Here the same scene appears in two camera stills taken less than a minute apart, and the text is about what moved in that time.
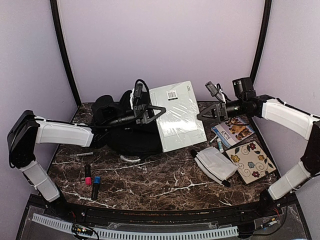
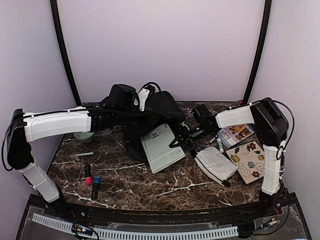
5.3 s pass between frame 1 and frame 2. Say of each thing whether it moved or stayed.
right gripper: moved
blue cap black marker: stayed
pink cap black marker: stayed
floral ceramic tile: stayed
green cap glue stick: stayed
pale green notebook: moved
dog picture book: stayed
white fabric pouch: stayed
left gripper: moved
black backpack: moved
